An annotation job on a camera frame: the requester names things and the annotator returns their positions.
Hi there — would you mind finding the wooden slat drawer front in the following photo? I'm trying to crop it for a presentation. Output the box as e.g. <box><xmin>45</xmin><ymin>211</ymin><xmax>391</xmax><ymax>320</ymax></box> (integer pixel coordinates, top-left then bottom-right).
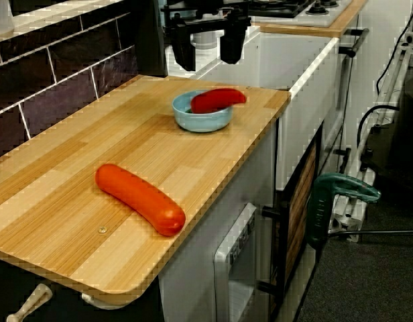
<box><xmin>285</xmin><ymin>144</ymin><xmax>318</xmax><ymax>286</ymax></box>

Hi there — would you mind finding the aluminium frame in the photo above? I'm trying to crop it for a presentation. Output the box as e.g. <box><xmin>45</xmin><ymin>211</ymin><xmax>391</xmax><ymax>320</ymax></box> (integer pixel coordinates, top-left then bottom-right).
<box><xmin>327</xmin><ymin>30</ymin><xmax>413</xmax><ymax>243</ymax></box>

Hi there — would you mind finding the black oven handle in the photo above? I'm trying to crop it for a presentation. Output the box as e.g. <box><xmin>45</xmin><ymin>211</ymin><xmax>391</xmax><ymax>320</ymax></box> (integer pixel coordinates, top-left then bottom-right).
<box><xmin>258</xmin><ymin>201</ymin><xmax>290</xmax><ymax>299</ymax></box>

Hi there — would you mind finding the white toy oven door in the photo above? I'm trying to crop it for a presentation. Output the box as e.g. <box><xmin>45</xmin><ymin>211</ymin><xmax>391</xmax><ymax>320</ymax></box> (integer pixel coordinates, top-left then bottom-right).
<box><xmin>213</xmin><ymin>202</ymin><xmax>257</xmax><ymax>322</ymax></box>

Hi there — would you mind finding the orange toy sausage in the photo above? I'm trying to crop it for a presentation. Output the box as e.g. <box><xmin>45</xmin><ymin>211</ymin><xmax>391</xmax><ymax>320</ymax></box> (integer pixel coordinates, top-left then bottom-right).
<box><xmin>95</xmin><ymin>163</ymin><xmax>187</xmax><ymax>237</ymax></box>

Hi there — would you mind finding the white lever handle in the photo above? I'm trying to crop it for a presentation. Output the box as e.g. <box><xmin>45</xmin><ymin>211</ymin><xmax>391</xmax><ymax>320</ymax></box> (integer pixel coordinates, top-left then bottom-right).
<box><xmin>7</xmin><ymin>283</ymin><xmax>54</xmax><ymax>322</ymax></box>

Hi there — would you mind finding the red chili pepper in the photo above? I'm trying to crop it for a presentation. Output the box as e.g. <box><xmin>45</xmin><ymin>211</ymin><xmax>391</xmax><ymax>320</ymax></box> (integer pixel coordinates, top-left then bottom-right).
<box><xmin>190</xmin><ymin>87</ymin><xmax>247</xmax><ymax>114</ymax></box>

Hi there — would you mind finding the black sink cabinet handle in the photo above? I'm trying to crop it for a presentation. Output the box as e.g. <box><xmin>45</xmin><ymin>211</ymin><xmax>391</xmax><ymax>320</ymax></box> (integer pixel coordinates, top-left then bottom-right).
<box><xmin>333</xmin><ymin>28</ymin><xmax>370</xmax><ymax>174</ymax></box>

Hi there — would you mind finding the green clamp handle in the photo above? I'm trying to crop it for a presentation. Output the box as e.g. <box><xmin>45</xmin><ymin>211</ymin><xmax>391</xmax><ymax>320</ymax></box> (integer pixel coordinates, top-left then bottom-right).
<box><xmin>306</xmin><ymin>172</ymin><xmax>382</xmax><ymax>250</ymax></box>

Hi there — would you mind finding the white lidded jar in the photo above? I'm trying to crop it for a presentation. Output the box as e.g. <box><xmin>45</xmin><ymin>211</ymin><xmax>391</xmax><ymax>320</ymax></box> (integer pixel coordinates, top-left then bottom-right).
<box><xmin>0</xmin><ymin>0</ymin><xmax>15</xmax><ymax>36</ymax></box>

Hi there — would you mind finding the light blue bowl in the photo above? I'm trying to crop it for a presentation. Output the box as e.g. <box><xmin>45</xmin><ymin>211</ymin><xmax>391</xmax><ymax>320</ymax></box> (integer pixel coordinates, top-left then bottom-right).
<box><xmin>172</xmin><ymin>89</ymin><xmax>234</xmax><ymax>133</ymax></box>

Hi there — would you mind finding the black cable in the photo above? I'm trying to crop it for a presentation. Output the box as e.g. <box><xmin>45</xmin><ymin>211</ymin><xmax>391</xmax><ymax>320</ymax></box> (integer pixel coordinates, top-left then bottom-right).
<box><xmin>357</xmin><ymin>105</ymin><xmax>400</xmax><ymax>145</ymax></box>
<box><xmin>375</xmin><ymin>0</ymin><xmax>413</xmax><ymax>95</ymax></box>

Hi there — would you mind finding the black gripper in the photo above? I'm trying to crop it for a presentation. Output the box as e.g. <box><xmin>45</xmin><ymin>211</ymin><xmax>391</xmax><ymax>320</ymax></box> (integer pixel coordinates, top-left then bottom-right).
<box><xmin>161</xmin><ymin>0</ymin><xmax>253</xmax><ymax>72</ymax></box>

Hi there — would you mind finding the white toy kitchen sink unit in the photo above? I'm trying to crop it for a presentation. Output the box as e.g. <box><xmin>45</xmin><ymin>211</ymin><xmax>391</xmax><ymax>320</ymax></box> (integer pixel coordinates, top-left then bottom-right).
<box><xmin>158</xmin><ymin>23</ymin><xmax>365</xmax><ymax>322</ymax></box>

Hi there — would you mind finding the grey toy faucet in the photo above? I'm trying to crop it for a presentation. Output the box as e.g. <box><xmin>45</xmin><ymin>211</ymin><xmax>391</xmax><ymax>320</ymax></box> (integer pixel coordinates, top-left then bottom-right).
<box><xmin>191</xmin><ymin>29</ymin><xmax>219</xmax><ymax>51</ymax></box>

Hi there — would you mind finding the black device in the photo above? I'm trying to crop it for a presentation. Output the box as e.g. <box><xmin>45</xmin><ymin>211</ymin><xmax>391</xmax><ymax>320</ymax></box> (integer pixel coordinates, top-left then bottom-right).
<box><xmin>360</xmin><ymin>66</ymin><xmax>413</xmax><ymax>202</ymax></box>

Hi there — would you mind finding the dark kitchen upright post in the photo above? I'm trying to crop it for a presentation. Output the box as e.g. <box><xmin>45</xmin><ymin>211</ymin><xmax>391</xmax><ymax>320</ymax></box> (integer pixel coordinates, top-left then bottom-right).
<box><xmin>135</xmin><ymin>0</ymin><xmax>169</xmax><ymax>78</ymax></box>

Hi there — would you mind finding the toy stove top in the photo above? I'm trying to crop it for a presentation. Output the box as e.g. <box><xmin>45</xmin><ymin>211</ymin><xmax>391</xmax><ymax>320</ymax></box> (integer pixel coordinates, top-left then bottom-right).
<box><xmin>248</xmin><ymin>0</ymin><xmax>354</xmax><ymax>28</ymax></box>

